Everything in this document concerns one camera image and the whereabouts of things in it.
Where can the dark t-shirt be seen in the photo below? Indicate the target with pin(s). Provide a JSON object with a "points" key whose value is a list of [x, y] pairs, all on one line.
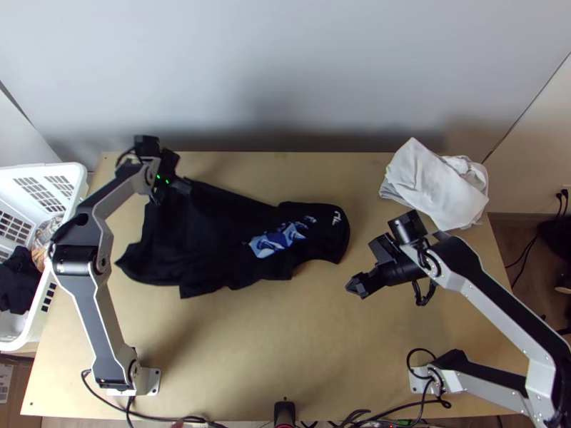
{"points": [[209, 240]]}

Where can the heap of clothes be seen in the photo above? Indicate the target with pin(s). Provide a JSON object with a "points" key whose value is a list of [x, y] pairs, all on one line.
{"points": [[15, 281]]}

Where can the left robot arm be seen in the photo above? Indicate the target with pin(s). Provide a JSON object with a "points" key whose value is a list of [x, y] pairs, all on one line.
{"points": [[102, 312]]}

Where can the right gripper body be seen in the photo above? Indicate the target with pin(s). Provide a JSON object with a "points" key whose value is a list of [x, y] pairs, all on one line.
{"points": [[384, 250]]}

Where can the cardboard box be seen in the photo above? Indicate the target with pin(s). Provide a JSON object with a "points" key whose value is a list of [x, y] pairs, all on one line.
{"points": [[9, 379]]}

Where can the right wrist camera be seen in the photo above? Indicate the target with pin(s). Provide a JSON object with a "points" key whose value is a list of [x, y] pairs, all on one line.
{"points": [[403, 227]]}

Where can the pile of white clothes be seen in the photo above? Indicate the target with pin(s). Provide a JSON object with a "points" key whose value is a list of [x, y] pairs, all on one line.
{"points": [[428, 187]]}

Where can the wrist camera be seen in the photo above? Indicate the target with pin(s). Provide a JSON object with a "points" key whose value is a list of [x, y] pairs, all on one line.
{"points": [[403, 227], [147, 145]]}

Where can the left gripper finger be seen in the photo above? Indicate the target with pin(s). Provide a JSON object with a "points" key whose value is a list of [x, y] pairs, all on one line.
{"points": [[183, 186]]}

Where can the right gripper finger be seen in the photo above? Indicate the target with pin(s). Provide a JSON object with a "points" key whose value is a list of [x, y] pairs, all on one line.
{"points": [[360, 292], [363, 280]]}

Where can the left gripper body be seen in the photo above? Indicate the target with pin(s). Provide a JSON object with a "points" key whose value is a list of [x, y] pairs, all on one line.
{"points": [[169, 161]]}

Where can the white laundry basket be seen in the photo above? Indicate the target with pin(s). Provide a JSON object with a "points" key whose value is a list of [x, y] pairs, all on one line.
{"points": [[40, 183]]}

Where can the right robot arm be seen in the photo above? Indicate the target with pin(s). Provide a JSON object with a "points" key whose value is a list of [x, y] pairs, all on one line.
{"points": [[473, 285]]}

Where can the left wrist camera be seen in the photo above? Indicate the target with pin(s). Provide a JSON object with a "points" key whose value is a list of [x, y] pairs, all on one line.
{"points": [[147, 145]]}

